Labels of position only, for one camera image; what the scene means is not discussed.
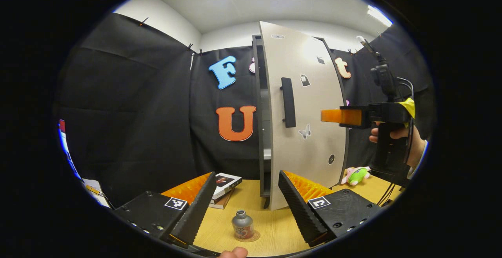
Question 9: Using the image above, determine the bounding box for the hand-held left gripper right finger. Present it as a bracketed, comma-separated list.
[278, 170, 383, 247]

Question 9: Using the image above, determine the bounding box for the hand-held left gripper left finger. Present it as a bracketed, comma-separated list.
[114, 172, 217, 247]

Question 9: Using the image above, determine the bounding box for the beige cabinet door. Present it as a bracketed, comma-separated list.
[259, 21, 349, 211]

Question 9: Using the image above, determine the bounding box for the grey bottle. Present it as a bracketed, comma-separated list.
[231, 210, 254, 240]

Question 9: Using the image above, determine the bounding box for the black cabinet door handle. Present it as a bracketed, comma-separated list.
[280, 77, 296, 128]

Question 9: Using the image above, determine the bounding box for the round brown coaster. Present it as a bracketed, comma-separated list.
[234, 230, 261, 243]

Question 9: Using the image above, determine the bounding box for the dark grey cabinet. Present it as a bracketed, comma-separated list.
[252, 35, 350, 209]

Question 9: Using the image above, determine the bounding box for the brown book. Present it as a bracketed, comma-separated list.
[209, 189, 235, 210]

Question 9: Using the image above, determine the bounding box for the white book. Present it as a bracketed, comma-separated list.
[212, 173, 243, 200]

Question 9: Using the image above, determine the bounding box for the green and pink plush toy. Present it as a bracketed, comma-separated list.
[340, 166, 371, 186]

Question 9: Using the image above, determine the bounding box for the small ceiling light panel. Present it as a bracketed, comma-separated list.
[367, 5, 393, 27]

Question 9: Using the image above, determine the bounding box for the white box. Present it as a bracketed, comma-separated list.
[82, 178, 112, 208]

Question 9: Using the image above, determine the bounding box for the black backdrop cloth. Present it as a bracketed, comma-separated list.
[53, 13, 436, 207]

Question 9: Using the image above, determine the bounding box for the black cable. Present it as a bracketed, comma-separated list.
[376, 77, 415, 207]

